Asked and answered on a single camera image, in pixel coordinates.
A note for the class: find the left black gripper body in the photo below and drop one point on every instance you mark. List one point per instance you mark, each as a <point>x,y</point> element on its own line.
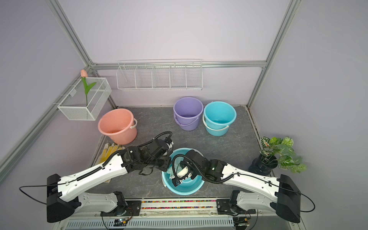
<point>163,162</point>

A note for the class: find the teal bucket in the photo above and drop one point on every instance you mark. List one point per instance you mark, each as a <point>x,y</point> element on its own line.
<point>218,117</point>
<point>187,187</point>

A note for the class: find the pink plastic bucket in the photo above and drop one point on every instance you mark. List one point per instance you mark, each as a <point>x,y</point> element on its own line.
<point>119,125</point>

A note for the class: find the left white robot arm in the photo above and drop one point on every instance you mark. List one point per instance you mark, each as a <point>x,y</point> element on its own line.
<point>68,195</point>

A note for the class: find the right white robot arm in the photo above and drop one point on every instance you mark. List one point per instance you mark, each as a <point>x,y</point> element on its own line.
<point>278,194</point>

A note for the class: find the purple bucket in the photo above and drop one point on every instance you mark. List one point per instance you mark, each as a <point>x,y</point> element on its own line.
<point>187,112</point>

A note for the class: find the yellow white work glove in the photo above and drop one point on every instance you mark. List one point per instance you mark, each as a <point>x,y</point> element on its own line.
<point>107,151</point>

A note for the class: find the potted green plant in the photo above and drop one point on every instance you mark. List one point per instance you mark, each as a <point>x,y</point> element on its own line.
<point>277,152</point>

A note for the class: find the pink artificial tulip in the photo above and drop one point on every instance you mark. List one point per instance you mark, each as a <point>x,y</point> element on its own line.
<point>87,87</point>

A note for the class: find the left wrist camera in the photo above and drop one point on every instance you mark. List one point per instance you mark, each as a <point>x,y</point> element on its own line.
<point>169,143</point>

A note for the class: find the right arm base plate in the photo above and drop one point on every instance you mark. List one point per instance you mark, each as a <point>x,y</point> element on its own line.
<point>228,207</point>

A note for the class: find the white vented cable duct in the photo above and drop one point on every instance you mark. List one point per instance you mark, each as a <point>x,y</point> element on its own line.
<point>148,223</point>

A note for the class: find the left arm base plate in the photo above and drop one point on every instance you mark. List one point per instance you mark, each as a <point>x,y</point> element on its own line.
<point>132,208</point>

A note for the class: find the long white wire shelf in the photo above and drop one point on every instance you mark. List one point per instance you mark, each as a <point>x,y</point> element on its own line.
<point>160,74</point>

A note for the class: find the white wire basket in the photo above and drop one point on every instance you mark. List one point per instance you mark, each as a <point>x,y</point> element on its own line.
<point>73,105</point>

